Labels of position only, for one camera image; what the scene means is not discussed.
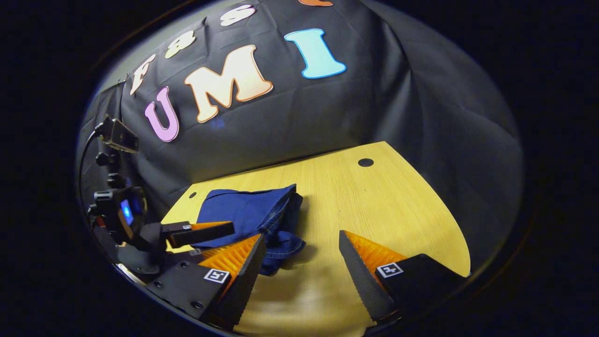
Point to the black backdrop cloth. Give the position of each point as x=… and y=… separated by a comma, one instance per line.
x=327, y=112

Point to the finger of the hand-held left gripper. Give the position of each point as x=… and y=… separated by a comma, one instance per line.
x=201, y=234

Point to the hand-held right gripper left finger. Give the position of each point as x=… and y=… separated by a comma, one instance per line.
x=248, y=281

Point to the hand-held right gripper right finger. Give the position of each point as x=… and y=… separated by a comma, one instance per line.
x=362, y=281

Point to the blue denim jeans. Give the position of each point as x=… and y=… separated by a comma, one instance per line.
x=243, y=206

